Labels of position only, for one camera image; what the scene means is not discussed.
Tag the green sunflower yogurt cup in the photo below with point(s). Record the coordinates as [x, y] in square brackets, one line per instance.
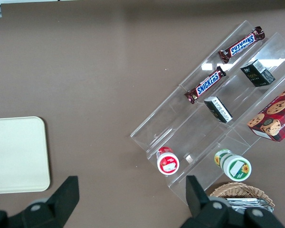
[235, 167]

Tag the red tartan cookie box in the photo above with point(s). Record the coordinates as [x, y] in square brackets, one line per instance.
[275, 118]

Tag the clear acrylic stepped display stand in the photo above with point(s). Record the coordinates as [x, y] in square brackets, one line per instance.
[180, 123]

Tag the cream rectangular tray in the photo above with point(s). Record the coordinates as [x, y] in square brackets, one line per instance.
[16, 154]

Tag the light wicker basket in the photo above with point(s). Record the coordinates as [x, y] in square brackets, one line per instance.
[237, 190]

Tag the Snickers chocolate bar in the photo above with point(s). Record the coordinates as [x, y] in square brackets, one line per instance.
[242, 44]
[206, 84]

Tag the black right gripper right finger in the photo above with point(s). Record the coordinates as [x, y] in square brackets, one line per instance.
[199, 202]

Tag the small black carton box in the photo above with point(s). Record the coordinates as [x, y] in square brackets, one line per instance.
[256, 74]
[217, 109]

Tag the red lid yogurt cup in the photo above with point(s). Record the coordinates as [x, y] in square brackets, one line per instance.
[168, 164]

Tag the aluminium foil container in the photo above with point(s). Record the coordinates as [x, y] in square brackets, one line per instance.
[247, 203]

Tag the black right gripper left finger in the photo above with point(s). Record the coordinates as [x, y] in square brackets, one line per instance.
[59, 202]

